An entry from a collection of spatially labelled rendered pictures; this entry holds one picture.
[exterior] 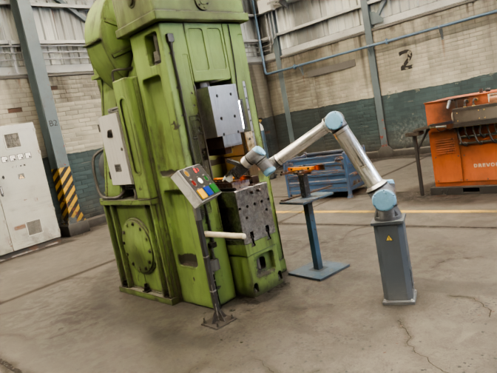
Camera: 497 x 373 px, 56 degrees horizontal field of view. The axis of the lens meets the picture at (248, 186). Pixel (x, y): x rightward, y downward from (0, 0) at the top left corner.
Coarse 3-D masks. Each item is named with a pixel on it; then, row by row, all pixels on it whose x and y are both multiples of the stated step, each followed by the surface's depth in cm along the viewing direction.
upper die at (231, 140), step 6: (210, 138) 386; (216, 138) 381; (222, 138) 375; (228, 138) 379; (234, 138) 384; (240, 138) 388; (210, 144) 388; (216, 144) 382; (222, 144) 377; (228, 144) 379; (234, 144) 384
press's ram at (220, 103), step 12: (228, 84) 381; (204, 96) 371; (216, 96) 372; (228, 96) 380; (204, 108) 375; (216, 108) 371; (228, 108) 380; (204, 120) 378; (216, 120) 371; (228, 120) 379; (240, 120) 389; (216, 132) 371; (228, 132) 379
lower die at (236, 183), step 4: (216, 180) 408; (236, 180) 385; (244, 180) 390; (248, 180) 393; (216, 184) 394; (220, 184) 390; (224, 184) 386; (228, 184) 383; (232, 184) 381; (236, 184) 383; (240, 184) 387; (244, 184) 390; (236, 188) 383; (240, 188) 387
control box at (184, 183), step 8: (192, 168) 341; (200, 168) 351; (176, 176) 325; (184, 176) 325; (192, 176) 334; (200, 176) 343; (208, 176) 352; (176, 184) 326; (184, 184) 324; (192, 184) 326; (200, 184) 335; (208, 184) 344; (184, 192) 325; (192, 192) 323; (216, 192) 345; (192, 200) 324; (200, 200) 322; (208, 200) 334
